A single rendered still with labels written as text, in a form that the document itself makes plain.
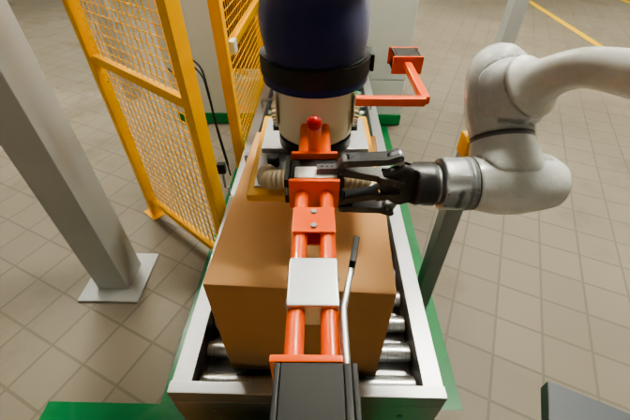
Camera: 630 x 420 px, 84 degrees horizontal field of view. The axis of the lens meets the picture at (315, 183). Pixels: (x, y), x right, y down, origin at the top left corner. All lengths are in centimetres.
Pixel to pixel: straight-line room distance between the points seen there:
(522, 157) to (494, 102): 10
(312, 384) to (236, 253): 49
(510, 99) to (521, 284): 164
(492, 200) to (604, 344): 161
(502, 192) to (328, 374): 39
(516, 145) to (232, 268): 59
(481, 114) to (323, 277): 38
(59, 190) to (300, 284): 136
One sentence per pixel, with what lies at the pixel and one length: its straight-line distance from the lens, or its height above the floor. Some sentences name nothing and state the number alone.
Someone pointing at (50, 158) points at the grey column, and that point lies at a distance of 159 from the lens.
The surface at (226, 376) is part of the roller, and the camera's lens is 112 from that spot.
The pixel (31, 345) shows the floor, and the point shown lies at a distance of 216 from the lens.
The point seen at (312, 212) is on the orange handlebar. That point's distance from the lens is 52.
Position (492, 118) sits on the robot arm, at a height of 129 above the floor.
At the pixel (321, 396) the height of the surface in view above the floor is 122.
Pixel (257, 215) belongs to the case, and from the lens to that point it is 89.
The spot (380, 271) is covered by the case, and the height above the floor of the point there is 95.
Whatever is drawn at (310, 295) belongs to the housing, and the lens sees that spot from 43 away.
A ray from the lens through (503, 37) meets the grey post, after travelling 364.
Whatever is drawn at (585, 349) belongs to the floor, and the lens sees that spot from 211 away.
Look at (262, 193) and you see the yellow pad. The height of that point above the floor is 108.
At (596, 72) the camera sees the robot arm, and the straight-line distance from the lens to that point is 58.
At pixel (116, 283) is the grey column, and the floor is 6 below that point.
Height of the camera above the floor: 157
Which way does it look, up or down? 40 degrees down
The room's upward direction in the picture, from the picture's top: straight up
